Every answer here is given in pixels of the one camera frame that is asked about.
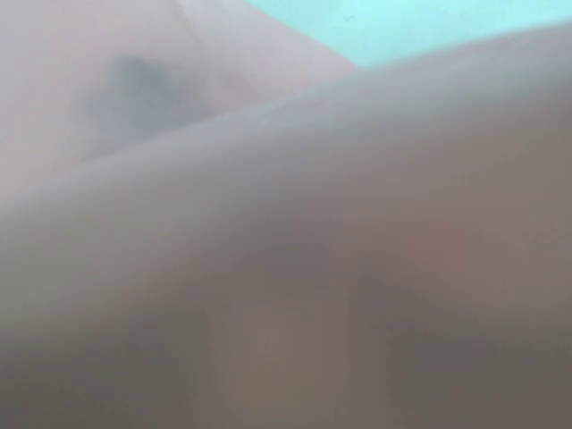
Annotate fake black grapes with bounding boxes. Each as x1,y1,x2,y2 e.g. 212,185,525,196
81,56,206,156

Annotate pink plastic bag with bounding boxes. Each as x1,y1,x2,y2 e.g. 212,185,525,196
1,1,571,428

